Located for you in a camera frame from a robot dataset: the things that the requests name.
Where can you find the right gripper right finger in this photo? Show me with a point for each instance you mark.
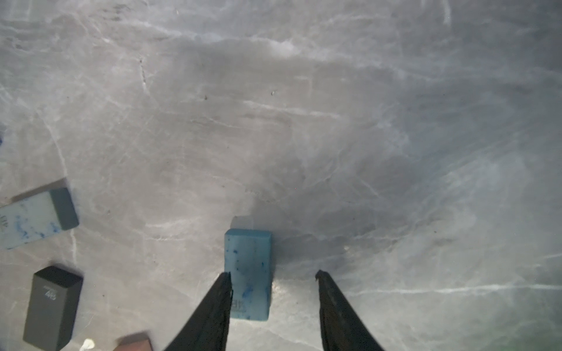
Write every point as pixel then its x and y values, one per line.
pixel 341 327

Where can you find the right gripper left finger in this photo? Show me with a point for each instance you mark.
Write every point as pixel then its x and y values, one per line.
pixel 208 327

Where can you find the pink eraser bottom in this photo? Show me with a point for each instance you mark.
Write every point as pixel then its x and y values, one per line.
pixel 137 345

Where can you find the black eraser lower centre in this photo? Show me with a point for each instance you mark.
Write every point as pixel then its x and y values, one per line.
pixel 52 310

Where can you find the teal grey eraser centre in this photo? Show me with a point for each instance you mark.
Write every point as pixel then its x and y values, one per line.
pixel 37 217

